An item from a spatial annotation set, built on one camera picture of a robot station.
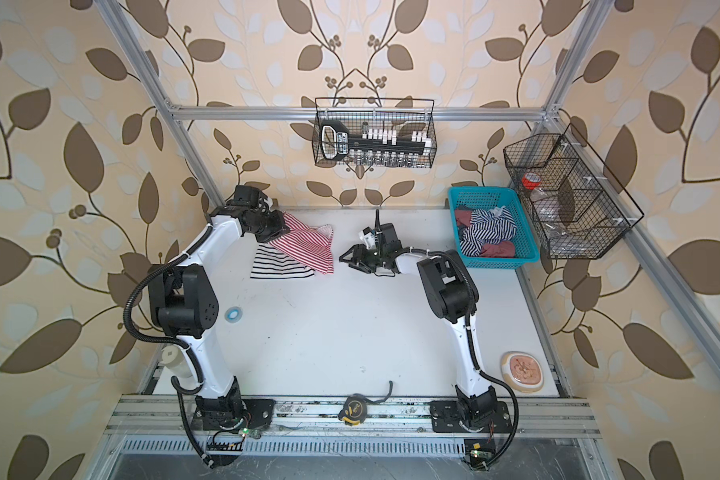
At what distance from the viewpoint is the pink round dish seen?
2.57 feet

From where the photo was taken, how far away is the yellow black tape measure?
0.73 meters

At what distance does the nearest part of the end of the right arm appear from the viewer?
86cm
